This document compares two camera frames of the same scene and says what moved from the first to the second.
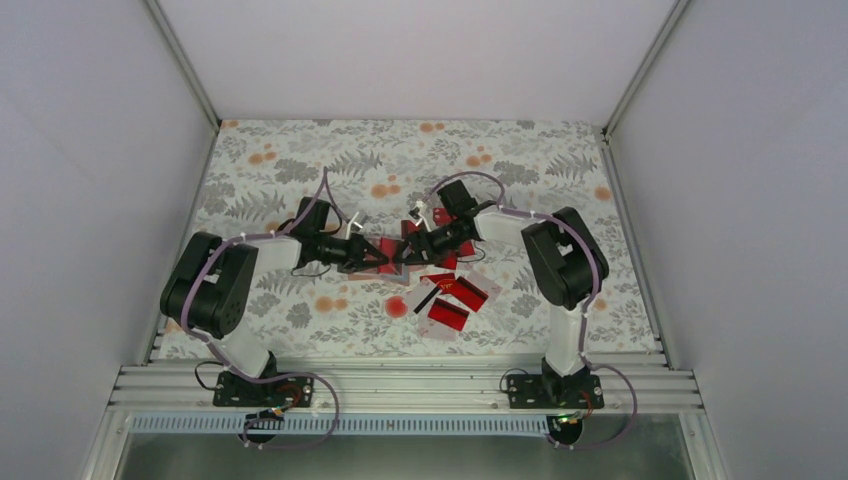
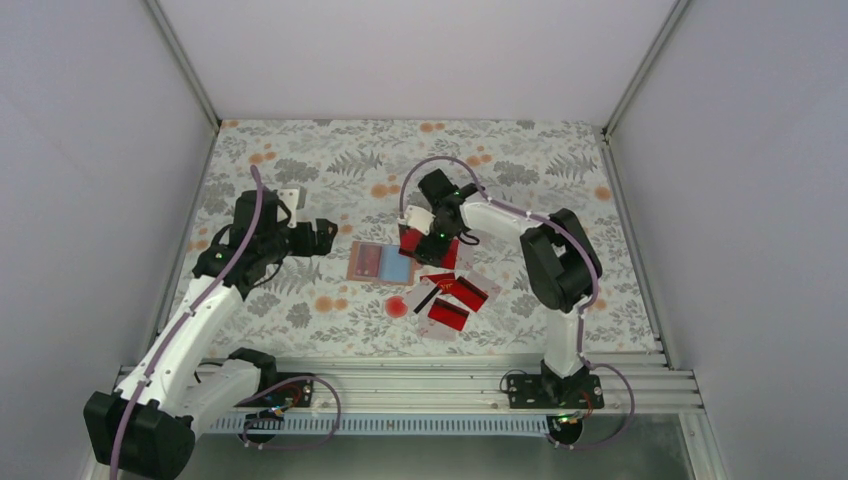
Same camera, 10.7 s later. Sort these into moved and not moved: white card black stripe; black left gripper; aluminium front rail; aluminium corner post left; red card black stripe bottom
Moved: black left gripper
Not moved: red card black stripe bottom; aluminium corner post left; white card black stripe; aluminium front rail
